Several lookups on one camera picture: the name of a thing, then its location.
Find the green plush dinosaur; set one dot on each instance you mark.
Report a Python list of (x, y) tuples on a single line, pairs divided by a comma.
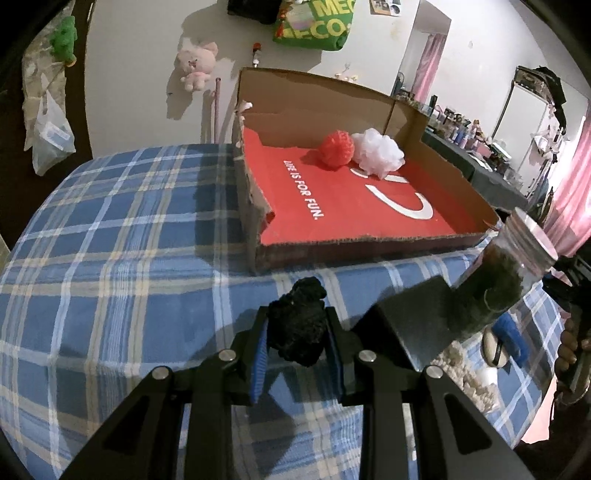
[(62, 41)]

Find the cream knitted scrunchie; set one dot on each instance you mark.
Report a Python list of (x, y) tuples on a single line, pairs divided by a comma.
[(454, 361)]

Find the hanging door organizer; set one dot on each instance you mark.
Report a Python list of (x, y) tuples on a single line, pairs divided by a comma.
[(42, 73)]

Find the clear plastic bag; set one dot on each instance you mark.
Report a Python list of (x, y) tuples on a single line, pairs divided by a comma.
[(53, 138)]

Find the floral beauty cream tin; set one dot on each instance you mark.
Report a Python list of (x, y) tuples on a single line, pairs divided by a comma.
[(409, 327)]

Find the blue plaid tablecloth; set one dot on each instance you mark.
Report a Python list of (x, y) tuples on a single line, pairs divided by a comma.
[(137, 260)]

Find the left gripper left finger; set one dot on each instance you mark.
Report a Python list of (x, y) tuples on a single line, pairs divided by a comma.
[(178, 423)]

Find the photo collage on wall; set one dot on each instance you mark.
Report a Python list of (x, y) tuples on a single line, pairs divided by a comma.
[(391, 8)]

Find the cardboard box red lining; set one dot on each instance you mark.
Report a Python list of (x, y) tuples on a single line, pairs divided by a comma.
[(296, 211)]

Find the blue sponge cloth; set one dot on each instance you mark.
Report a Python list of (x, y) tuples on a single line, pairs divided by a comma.
[(509, 338)]

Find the person's right hand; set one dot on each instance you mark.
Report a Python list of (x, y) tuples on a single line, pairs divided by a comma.
[(565, 355)]

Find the glass jar dark contents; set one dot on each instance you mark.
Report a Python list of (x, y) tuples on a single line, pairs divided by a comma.
[(504, 272)]

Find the black knitted scrunchie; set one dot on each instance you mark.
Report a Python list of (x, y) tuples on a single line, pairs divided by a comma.
[(296, 328)]

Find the green tote bag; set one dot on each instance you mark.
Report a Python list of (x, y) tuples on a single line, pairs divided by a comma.
[(319, 24)]

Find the dark green side table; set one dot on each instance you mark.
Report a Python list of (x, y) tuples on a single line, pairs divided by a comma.
[(490, 185)]

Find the dark wooden door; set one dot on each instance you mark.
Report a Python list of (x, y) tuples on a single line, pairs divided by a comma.
[(22, 190)]

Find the coral foam net ball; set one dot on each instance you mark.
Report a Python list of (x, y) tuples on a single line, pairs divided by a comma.
[(337, 150)]

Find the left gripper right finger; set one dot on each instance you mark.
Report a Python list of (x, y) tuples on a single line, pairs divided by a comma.
[(453, 439)]

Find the black bag on wall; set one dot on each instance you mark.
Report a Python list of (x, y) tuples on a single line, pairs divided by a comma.
[(263, 11)]

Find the pale pink plush bear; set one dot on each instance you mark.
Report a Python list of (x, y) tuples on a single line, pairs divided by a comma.
[(196, 64)]

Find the white mesh bath pouf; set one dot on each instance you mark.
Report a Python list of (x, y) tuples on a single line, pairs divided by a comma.
[(377, 154)]

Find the beige powder puff black band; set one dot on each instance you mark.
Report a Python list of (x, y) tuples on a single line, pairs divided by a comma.
[(494, 348)]

